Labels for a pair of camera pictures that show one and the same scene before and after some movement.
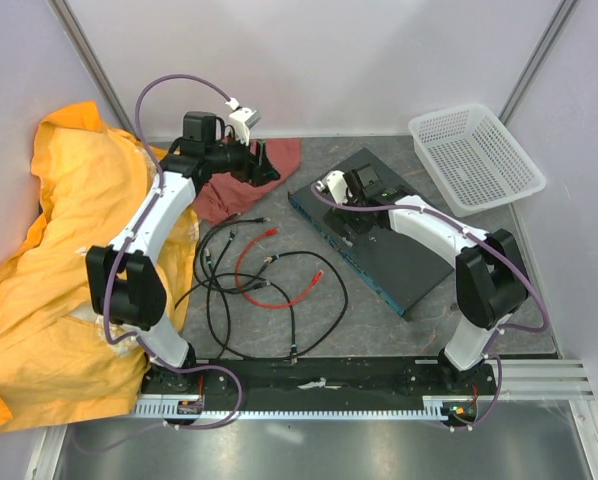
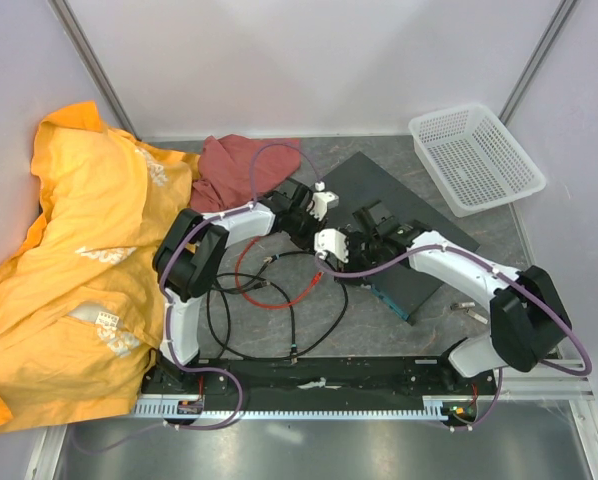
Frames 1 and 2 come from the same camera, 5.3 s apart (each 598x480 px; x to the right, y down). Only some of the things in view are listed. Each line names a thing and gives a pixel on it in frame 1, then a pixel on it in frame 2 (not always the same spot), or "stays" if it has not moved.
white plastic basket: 478,163 stays
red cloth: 219,197 stays
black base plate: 299,378 stays
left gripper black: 254,170 -> 307,241
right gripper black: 342,217 -> 353,237
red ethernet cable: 269,233 stays
